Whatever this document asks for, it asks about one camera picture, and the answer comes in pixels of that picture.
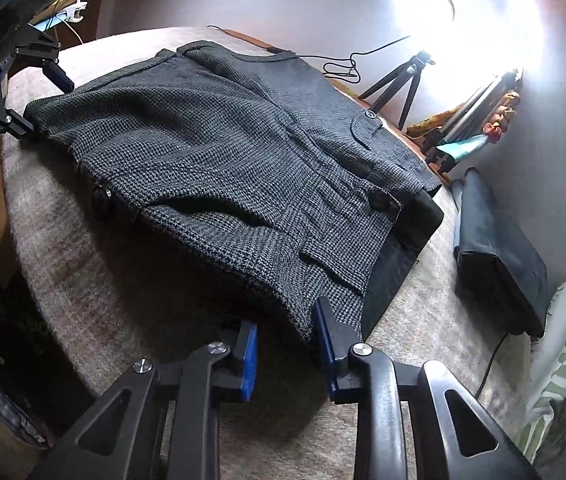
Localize colourful doll figure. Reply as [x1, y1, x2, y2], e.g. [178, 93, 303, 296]
[434, 89, 522, 164]

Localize grey houndstooth pants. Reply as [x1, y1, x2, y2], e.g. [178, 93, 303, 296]
[25, 41, 443, 338]

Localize black mini tripod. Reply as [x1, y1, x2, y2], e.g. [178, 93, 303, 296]
[358, 51, 436, 129]

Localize folded dark cloth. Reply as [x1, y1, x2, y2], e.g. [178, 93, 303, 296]
[451, 168, 550, 338]

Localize white charger cable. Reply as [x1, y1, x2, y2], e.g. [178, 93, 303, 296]
[27, 0, 102, 47]

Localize bright ring light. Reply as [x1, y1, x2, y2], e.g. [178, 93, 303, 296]
[391, 0, 546, 116]

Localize black power cable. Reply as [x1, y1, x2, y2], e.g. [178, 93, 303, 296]
[206, 23, 412, 86]

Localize plaid beige blanket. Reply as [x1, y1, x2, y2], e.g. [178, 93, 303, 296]
[1, 25, 535, 480]

